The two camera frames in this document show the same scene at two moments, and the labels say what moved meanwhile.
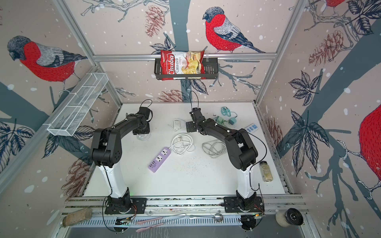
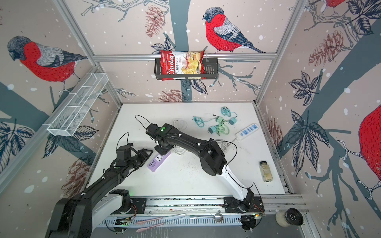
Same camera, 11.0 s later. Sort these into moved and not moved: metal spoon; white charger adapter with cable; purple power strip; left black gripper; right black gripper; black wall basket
Moved: right black gripper; left black gripper
Not moved: white charger adapter with cable; metal spoon; black wall basket; purple power strip
